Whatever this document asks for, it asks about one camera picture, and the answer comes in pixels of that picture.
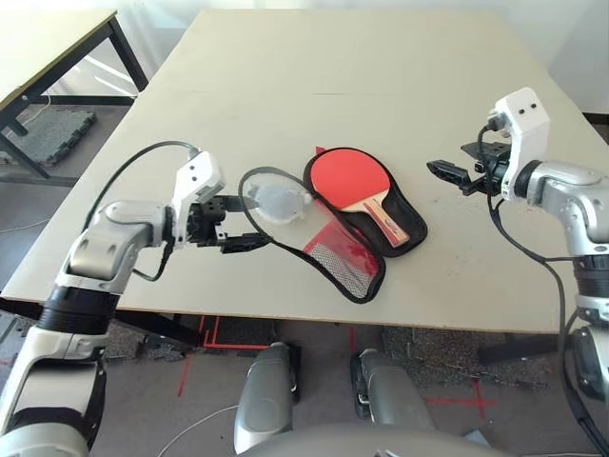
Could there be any small grey floor box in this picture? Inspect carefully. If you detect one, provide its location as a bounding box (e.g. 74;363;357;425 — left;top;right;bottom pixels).
463;427;491;448

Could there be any black red paddle case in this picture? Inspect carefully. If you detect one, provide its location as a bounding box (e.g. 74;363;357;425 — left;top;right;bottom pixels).
237;146;428;305

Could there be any white floor cable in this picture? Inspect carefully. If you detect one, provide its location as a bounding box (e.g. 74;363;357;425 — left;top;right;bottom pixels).
168;404;238;457

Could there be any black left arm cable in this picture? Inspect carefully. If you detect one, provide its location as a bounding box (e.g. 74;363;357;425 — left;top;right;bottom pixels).
83;140;201;282

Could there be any red ping-pong paddle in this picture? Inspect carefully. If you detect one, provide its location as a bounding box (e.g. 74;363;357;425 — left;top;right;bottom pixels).
311;149;411;248

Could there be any grey foam floor mat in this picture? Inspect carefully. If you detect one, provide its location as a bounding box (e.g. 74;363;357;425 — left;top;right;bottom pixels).
7;109;99;168

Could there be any black-framed side table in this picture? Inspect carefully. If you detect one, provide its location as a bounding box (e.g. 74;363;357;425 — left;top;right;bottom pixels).
0;9;149;180

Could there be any silver right robot leg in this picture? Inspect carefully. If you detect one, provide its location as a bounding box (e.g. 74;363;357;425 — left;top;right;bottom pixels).
350;348;437;429

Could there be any grey robot torso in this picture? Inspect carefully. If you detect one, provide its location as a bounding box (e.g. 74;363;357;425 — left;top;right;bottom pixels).
237;423;486;457

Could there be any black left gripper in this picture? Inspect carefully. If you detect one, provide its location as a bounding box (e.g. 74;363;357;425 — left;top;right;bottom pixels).
187;193;272;256

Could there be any silver left robot leg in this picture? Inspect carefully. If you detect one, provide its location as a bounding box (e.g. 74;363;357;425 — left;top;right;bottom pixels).
233;341;302;453

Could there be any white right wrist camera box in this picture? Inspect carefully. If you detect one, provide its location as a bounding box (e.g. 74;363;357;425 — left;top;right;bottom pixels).
487;87;552;204

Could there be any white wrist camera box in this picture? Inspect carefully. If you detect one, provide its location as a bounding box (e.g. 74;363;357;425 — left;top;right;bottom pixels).
487;87;552;204
168;150;226;251

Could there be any grey plush keychain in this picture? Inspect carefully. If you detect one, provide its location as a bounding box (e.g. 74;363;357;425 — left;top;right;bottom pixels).
254;184;315;225

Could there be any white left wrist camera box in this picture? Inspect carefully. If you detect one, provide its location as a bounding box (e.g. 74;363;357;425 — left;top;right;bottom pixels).
168;150;226;251

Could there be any silver robot leg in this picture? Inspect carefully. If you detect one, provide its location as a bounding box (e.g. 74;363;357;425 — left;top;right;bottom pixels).
350;348;437;429
233;341;302;453

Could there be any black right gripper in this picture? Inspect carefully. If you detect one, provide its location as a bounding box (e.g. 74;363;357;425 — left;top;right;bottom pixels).
426;141;513;197

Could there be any thin white wall cable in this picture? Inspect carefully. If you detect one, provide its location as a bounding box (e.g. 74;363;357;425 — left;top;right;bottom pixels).
21;93;52;132

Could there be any dark speckled floor mat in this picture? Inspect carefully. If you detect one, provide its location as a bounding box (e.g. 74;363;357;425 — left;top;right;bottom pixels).
383;326;543;387

